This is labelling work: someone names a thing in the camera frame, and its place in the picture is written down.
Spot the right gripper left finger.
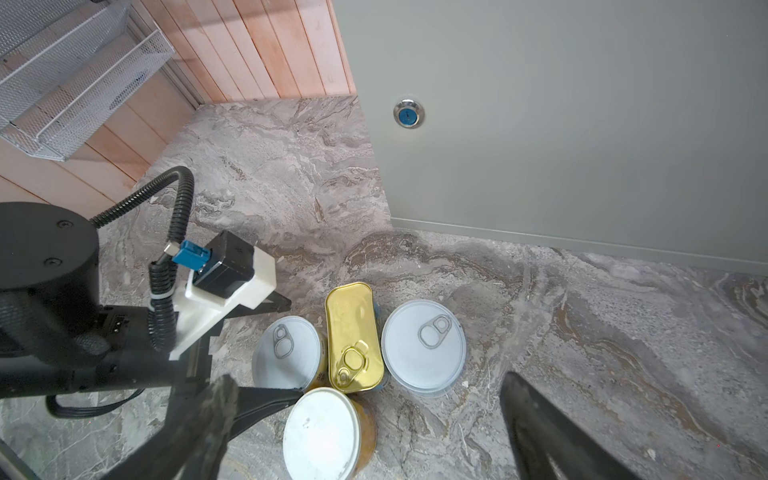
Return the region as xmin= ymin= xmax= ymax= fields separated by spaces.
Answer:
xmin=104 ymin=375 xmax=239 ymax=479

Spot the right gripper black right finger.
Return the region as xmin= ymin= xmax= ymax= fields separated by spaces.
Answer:
xmin=499 ymin=371 xmax=637 ymax=479

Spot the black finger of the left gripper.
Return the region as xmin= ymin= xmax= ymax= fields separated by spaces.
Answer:
xmin=224 ymin=290 xmax=293 ymax=320

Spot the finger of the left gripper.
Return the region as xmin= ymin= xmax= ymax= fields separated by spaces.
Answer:
xmin=230 ymin=387 xmax=303 ymax=438

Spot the yellow label can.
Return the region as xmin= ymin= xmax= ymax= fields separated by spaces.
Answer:
xmin=252 ymin=316 xmax=328 ymax=391

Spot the small brown white-lid can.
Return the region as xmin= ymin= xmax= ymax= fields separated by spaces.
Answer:
xmin=283 ymin=387 xmax=377 ymax=479

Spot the blue label can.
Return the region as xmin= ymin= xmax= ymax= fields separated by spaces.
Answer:
xmin=381 ymin=299 xmax=467 ymax=396

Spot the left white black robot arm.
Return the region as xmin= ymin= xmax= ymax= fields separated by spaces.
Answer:
xmin=1 ymin=200 xmax=291 ymax=419

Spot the blue cabinet lock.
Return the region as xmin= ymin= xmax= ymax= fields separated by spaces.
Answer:
xmin=393 ymin=98 xmax=425 ymax=129

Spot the grey metal cabinet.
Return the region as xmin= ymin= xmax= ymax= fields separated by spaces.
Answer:
xmin=335 ymin=1 xmax=767 ymax=275

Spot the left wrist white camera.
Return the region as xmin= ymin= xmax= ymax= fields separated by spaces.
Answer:
xmin=169 ymin=231 xmax=277 ymax=361

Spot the black corrugated cable conduit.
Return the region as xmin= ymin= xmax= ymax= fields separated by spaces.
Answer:
xmin=89 ymin=166 xmax=196 ymax=354

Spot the white wire mesh shelf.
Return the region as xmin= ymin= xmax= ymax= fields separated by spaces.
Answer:
xmin=1 ymin=1 xmax=174 ymax=162

